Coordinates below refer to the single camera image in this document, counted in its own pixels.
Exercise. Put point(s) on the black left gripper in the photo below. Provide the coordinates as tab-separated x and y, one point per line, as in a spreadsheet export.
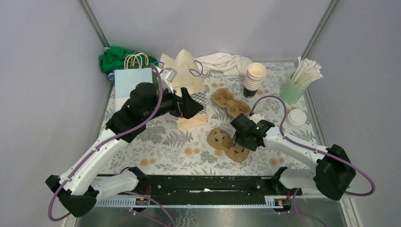
192	108

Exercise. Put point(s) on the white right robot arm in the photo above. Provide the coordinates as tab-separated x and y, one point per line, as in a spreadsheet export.
323	173

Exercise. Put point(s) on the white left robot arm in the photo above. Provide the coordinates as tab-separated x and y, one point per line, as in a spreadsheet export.
78	189

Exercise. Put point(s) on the light blue paper bag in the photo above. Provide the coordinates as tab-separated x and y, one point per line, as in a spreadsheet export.
124	86

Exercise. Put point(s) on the green straw holder cup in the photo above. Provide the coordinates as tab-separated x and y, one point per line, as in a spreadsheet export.
291	93

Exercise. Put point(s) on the blue checkered paper bag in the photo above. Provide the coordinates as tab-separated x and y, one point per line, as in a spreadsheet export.
188	76

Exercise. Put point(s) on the stack of brown cup carriers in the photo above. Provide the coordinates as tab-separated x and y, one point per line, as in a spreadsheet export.
225	99

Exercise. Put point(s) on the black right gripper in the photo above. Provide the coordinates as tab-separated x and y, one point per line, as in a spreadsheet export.
237	138

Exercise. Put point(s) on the white cloth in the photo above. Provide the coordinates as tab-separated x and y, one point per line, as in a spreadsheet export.
226	63

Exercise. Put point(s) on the brown pulp cup carrier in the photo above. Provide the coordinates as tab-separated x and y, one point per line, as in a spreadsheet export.
221	140

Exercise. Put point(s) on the floral tablecloth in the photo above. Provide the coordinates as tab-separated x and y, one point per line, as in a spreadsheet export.
162	149

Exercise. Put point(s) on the bundle of white wrapped straws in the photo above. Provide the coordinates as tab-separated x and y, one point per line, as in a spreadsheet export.
306	72

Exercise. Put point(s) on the stack of white lids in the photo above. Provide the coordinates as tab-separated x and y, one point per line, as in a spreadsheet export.
296	118

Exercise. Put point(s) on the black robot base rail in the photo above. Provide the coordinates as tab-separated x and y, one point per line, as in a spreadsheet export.
211	190

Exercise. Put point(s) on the green cloth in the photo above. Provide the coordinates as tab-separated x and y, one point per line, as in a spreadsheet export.
114	57

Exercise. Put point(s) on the stack of black paper cups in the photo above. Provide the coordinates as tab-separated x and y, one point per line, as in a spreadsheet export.
254	78

